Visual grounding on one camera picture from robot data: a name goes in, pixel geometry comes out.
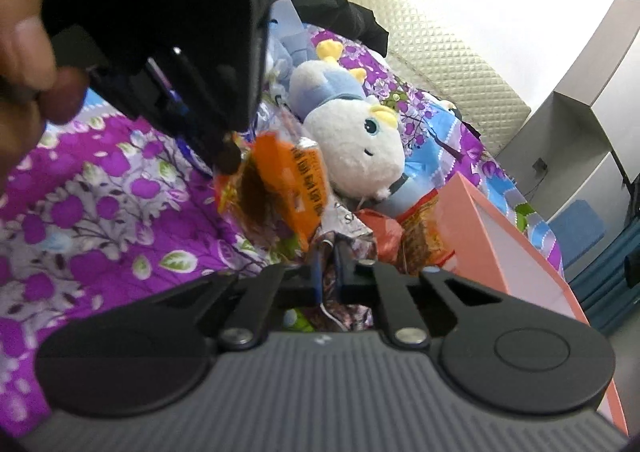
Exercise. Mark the blue folding chair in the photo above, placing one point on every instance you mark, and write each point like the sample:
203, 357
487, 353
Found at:
577, 224

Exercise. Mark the purple floral printed blanket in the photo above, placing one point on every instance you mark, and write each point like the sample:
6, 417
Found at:
110, 212

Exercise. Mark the grey wardrobe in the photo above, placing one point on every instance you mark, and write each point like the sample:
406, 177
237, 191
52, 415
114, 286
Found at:
590, 107

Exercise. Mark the yellow and brown snack packet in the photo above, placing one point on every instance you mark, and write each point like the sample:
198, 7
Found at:
425, 232

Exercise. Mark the pale blue plastic bag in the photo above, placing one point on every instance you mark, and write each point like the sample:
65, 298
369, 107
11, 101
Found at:
287, 27

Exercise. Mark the blue curtain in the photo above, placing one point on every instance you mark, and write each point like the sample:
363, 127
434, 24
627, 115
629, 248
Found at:
610, 282

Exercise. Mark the deep pink cardboard box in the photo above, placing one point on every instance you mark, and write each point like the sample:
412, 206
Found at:
500, 242

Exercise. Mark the person's left hand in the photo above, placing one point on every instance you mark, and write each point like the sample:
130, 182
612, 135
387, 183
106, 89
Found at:
22, 47

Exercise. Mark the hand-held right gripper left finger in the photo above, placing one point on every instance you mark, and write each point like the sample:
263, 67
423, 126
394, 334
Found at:
280, 294

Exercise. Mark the white and blue plush toy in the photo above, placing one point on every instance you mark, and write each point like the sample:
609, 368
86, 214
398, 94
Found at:
350, 142

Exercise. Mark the silver snack packet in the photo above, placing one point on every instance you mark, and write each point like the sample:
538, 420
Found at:
345, 224

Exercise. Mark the small wall socket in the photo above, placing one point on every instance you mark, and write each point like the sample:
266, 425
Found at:
539, 165

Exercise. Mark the red foil snack packet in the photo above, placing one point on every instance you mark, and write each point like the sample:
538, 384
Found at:
382, 234

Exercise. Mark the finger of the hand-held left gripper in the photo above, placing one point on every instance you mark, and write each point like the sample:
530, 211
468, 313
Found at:
150, 97
215, 132

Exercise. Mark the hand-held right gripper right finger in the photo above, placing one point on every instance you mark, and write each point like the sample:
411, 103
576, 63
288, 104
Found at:
370, 292

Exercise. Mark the orange snack packet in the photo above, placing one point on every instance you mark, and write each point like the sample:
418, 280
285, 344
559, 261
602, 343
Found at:
295, 182

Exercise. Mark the cream quilted headboard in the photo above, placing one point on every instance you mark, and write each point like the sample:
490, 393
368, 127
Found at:
440, 52

